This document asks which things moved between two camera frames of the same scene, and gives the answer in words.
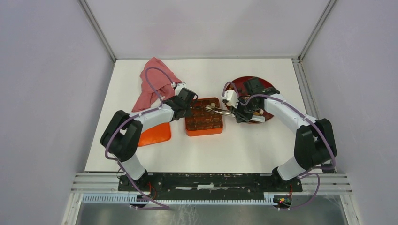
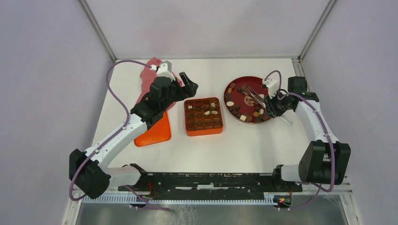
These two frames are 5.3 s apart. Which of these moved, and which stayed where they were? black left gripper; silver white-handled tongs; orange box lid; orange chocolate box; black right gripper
Moved: black right gripper; silver white-handled tongs; black left gripper
Stayed: orange box lid; orange chocolate box
